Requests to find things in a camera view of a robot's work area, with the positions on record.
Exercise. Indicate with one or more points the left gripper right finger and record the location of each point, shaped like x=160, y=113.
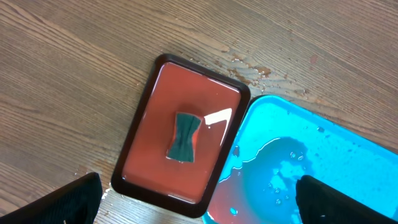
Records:
x=319, y=203

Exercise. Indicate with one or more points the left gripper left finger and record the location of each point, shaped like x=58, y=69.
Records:
x=76, y=202

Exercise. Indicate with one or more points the red sponge with dark back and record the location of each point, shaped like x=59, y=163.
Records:
x=184, y=139

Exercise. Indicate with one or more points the red tray with black rim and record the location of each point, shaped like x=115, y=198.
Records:
x=178, y=85

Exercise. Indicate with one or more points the teal plastic tray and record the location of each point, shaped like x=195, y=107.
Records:
x=277, y=143

